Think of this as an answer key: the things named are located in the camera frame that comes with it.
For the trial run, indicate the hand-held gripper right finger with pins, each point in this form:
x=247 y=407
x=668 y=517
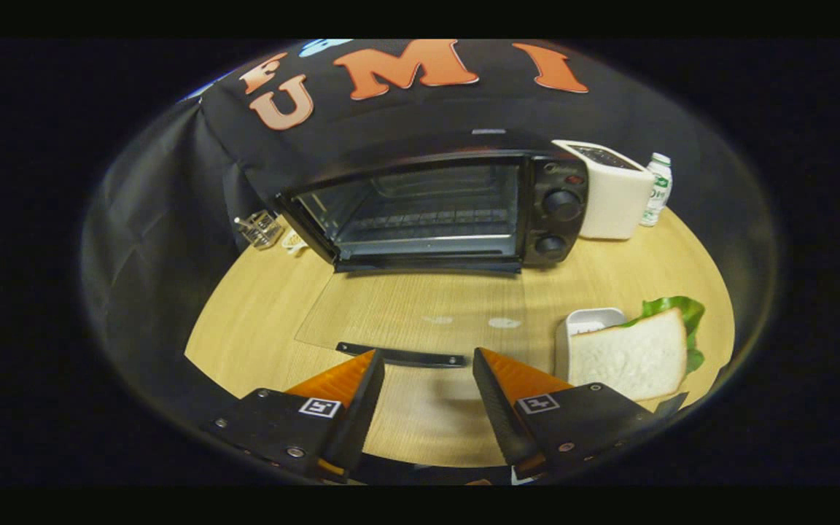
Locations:
x=500 y=415

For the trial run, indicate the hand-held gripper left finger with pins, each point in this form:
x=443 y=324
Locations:
x=362 y=415

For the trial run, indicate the white bread lettuce sandwich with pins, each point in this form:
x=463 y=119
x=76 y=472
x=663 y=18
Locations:
x=631 y=357

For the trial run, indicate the black toaster oven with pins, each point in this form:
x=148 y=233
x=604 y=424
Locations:
x=558 y=204

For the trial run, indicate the white pop-up toaster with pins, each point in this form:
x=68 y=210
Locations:
x=613 y=204

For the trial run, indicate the small white dish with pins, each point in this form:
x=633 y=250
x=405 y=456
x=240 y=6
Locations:
x=588 y=319

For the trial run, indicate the clear glass cup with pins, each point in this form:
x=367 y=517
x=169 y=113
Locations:
x=259 y=230

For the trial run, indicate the small white green bottle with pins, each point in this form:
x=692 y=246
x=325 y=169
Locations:
x=658 y=193

